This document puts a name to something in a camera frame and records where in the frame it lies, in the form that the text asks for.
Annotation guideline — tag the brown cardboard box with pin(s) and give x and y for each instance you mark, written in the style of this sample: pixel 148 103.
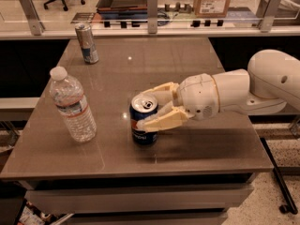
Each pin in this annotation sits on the brown cardboard box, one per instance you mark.
pixel 211 8

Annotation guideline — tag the clear plastic water bottle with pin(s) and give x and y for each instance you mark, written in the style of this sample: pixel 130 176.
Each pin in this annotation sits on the clear plastic water bottle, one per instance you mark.
pixel 68 96

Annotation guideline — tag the blue pepsi can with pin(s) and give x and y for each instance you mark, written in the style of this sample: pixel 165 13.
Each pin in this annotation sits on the blue pepsi can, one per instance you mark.
pixel 141 107

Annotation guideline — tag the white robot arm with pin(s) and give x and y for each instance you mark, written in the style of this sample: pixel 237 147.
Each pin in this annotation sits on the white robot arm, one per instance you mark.
pixel 270 82

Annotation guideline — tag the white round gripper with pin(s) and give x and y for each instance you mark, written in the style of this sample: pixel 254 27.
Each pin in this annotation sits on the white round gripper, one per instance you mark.
pixel 197 97

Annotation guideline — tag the black floor bar with wheel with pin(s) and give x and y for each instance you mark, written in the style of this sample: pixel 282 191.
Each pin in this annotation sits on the black floor bar with wheel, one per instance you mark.
pixel 289 206

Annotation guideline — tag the silver redbull can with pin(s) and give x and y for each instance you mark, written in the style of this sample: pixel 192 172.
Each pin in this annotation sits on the silver redbull can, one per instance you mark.
pixel 85 37

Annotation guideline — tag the glass railing with metal posts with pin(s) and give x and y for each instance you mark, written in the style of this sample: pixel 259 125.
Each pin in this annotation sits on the glass railing with metal posts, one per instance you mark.
pixel 36 19

